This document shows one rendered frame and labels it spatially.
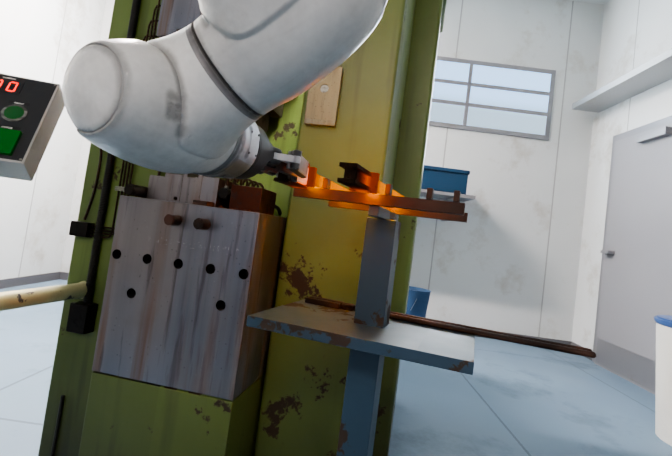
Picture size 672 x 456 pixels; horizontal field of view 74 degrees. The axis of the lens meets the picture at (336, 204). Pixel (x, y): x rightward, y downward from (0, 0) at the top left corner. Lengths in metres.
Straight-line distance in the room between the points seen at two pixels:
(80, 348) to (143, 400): 0.40
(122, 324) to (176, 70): 0.94
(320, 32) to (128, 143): 0.18
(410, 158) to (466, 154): 3.37
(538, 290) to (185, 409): 4.43
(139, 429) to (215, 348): 0.28
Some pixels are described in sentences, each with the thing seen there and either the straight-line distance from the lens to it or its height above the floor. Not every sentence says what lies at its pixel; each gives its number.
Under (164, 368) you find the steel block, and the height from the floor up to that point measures 0.51.
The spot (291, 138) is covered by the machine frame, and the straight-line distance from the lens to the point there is 1.66.
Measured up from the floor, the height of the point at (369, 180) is 0.99.
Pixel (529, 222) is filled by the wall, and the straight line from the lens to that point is 5.18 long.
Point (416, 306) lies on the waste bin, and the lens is 4.38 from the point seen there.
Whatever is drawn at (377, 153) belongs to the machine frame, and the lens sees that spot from 1.25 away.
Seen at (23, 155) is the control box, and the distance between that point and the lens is 1.35.
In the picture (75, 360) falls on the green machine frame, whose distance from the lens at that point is 1.63.
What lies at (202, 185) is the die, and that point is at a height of 0.97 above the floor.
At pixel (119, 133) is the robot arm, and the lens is 0.39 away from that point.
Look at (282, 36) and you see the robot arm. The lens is 0.38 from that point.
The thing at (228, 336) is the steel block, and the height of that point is 0.61.
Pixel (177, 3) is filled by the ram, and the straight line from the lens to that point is 1.41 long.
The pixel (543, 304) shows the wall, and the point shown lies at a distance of 5.28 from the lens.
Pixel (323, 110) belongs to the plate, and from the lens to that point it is 1.28.
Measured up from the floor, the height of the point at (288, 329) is 0.71.
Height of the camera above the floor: 0.89
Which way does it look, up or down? 4 degrees up
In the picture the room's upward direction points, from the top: 8 degrees clockwise
